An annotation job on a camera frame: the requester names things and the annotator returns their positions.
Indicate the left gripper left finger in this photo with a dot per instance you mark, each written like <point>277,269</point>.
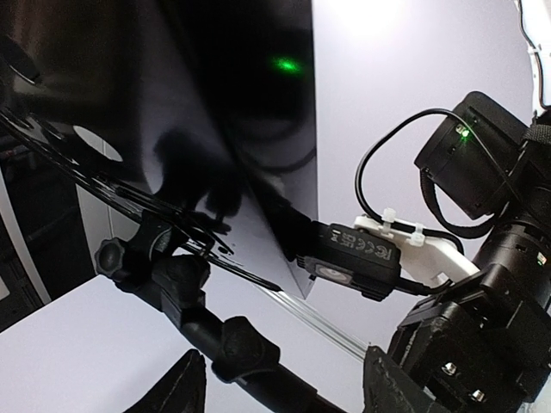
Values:
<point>182,389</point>

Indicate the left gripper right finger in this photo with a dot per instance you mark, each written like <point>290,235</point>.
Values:
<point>387,389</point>

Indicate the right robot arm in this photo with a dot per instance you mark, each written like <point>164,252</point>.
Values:
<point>481,159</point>

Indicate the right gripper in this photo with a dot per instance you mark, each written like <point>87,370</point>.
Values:
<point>481,346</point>

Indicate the black music stand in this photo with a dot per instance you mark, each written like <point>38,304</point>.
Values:
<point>197,120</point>

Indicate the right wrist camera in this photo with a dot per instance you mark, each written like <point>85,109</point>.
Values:
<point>377,259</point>

